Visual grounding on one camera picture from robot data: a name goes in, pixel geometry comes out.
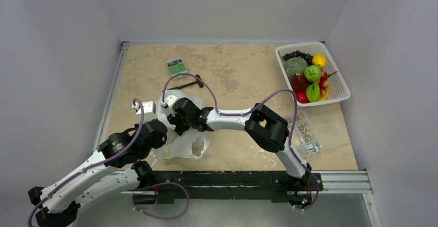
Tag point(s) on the light green fake guava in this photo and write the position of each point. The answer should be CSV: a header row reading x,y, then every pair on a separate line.
x,y
312,73

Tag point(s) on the yellow fake lemon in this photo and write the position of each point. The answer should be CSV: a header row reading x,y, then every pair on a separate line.
x,y
319,60

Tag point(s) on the dark fake grape bunch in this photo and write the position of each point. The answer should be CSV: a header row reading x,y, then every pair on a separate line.
x,y
306,56

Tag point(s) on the black rubber mallet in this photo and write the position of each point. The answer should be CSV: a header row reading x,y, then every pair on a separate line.
x,y
195,82

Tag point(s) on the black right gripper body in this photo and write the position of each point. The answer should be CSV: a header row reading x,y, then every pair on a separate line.
x,y
178,120

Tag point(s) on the yellow fake banana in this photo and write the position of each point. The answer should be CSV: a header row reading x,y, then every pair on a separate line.
x,y
324,92

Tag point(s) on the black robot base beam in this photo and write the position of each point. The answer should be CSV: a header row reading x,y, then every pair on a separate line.
x,y
164,187

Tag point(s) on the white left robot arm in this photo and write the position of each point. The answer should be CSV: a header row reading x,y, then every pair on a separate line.
x,y
117,165

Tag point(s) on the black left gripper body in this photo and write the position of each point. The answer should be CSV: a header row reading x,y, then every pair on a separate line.
x,y
146,151

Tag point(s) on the clear compartment screw organizer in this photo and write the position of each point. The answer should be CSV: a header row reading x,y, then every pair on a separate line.
x,y
304,137

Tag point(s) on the green fake melon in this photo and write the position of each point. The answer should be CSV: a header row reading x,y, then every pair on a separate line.
x,y
295,65

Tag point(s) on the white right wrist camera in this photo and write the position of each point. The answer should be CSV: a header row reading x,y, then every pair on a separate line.
x,y
169,102

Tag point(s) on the aluminium frame rail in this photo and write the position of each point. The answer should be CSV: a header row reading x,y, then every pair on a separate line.
x,y
108,107

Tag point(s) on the red fake cherry bunch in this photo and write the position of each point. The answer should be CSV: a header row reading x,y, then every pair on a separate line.
x,y
323,82

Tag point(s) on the white plastic shopping bag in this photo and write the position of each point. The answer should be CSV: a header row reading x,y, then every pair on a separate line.
x,y
192,144

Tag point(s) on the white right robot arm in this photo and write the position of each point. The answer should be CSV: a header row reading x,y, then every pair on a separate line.
x,y
269,130

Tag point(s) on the green fake fruit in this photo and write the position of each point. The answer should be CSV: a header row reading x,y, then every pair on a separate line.
x,y
313,93

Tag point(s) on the dark red fake apple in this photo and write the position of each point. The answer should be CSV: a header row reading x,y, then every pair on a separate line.
x,y
299,83

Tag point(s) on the green labelled screw box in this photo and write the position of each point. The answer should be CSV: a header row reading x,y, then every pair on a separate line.
x,y
176,67

